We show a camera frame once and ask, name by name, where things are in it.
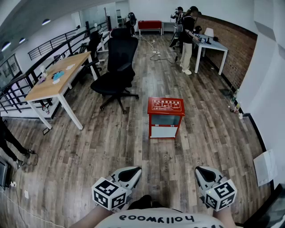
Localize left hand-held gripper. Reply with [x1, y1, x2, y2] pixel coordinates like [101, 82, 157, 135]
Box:
[91, 166, 143, 211]

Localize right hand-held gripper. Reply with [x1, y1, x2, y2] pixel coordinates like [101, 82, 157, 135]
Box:
[195, 166, 238, 212]

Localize red fire extinguisher box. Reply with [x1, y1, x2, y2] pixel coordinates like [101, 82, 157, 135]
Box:
[147, 97, 185, 140]

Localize person's left forearm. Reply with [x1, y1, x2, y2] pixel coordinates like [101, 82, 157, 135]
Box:
[71, 204, 122, 228]

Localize person's right forearm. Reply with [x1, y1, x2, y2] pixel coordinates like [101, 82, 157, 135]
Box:
[212, 206, 238, 228]

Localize person's black trousers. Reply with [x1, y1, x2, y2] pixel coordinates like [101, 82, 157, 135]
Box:
[128, 195, 167, 210]

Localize white paper sheet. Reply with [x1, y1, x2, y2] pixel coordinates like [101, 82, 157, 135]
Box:
[253, 149, 278, 187]

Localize black screen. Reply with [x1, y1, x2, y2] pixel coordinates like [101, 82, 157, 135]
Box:
[242, 183, 285, 228]

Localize person's white printed shirt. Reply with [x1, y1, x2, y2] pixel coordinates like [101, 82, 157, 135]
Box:
[94, 207, 225, 228]

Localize clear plastic bottle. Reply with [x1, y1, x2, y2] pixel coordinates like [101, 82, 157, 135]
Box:
[233, 102, 243, 120]

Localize green capped bottle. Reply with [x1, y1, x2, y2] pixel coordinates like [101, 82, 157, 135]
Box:
[230, 89, 240, 104]

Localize black monitor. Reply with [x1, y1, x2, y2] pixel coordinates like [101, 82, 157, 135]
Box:
[0, 155, 12, 191]

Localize broom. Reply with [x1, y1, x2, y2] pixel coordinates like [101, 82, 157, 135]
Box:
[227, 69, 240, 94]

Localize wooden desk with white legs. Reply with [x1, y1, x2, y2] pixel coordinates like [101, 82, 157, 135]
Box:
[24, 51, 98, 130]

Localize black mesh office chair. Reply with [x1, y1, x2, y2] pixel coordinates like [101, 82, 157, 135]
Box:
[90, 28, 140, 114]

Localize black metal railing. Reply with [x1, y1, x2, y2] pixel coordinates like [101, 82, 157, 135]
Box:
[0, 21, 112, 114]

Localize hand-held gripper on table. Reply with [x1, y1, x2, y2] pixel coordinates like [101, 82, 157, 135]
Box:
[194, 33, 207, 44]

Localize red cabinet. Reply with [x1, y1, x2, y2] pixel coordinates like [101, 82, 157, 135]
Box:
[138, 20, 163, 36]

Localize small white table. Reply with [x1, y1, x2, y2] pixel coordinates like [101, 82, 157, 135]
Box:
[162, 21, 177, 35]

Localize white power adapter with cable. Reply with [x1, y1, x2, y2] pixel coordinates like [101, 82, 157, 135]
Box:
[10, 181, 29, 223]

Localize black floor cable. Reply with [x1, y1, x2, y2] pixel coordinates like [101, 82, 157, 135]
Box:
[149, 52, 179, 65]

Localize white power strip with cable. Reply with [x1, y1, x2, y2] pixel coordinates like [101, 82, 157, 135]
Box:
[139, 34, 161, 56]

